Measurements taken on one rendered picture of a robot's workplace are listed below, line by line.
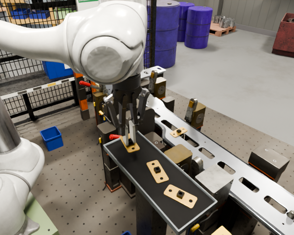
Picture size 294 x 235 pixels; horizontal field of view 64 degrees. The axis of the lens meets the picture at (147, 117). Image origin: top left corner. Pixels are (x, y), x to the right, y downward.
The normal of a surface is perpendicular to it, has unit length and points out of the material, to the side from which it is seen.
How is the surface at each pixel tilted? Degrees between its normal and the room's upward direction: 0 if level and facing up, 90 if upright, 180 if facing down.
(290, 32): 90
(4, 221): 88
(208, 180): 0
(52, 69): 90
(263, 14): 90
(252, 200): 0
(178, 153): 0
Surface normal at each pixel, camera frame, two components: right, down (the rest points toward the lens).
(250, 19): -0.71, 0.40
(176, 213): 0.01, -0.82
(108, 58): 0.11, 0.57
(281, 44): -0.51, 0.49
